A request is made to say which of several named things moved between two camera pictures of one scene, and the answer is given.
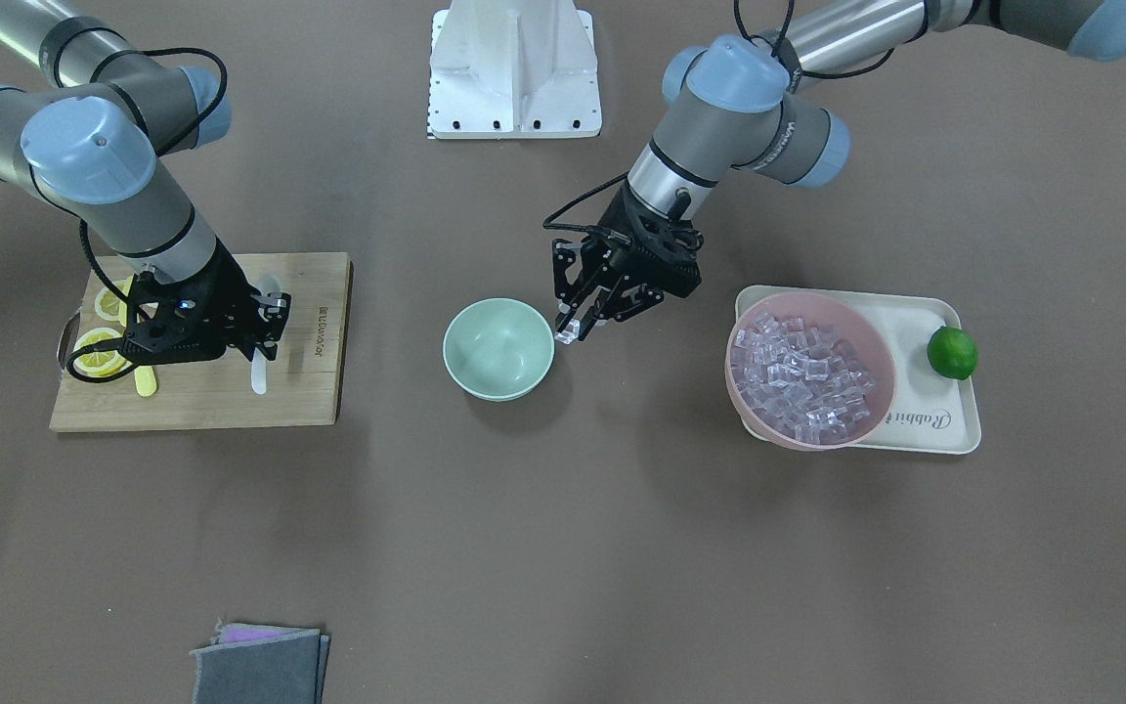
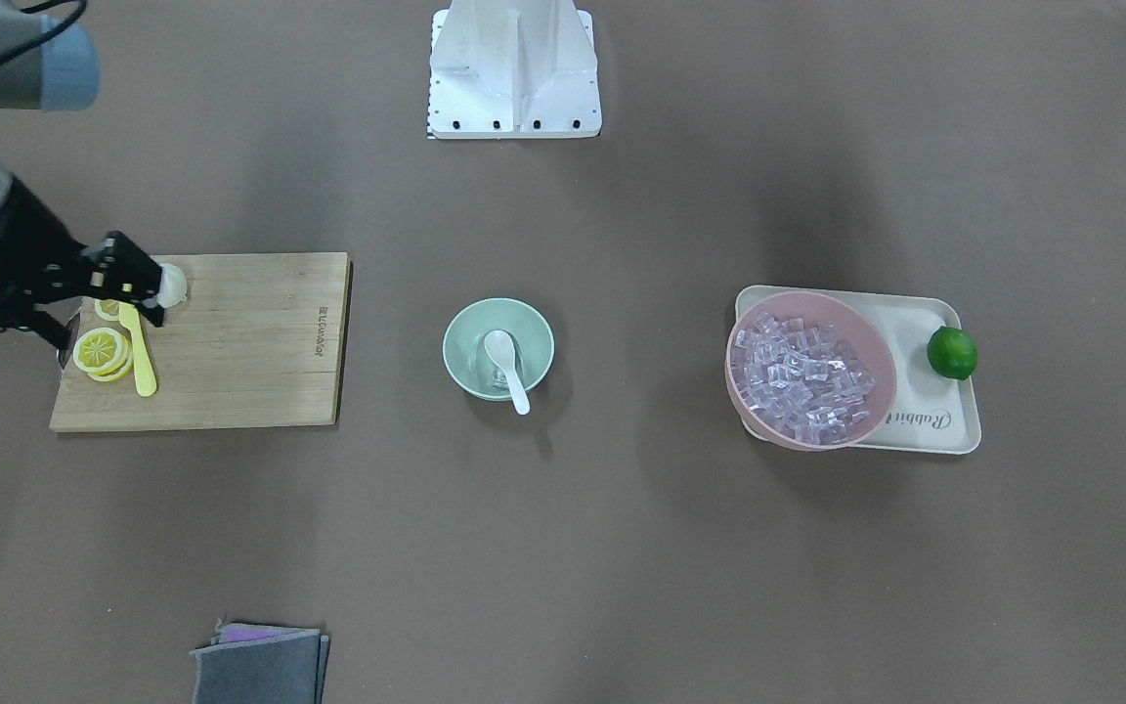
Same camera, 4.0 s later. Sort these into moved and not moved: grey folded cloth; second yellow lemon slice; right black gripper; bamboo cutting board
Moved: right black gripper
Not moved: grey folded cloth; bamboo cutting board; second yellow lemon slice
